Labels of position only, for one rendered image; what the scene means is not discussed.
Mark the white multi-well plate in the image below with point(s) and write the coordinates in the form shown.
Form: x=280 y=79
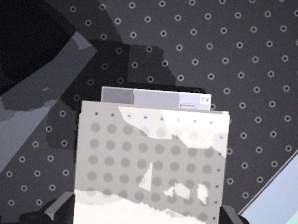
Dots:
x=139 y=164

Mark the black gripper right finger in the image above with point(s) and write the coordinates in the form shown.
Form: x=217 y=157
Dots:
x=228 y=216

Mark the white real-time pcr machine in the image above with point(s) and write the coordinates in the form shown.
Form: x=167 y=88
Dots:
x=40 y=56

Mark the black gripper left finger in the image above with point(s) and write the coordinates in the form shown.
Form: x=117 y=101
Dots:
x=58 y=211

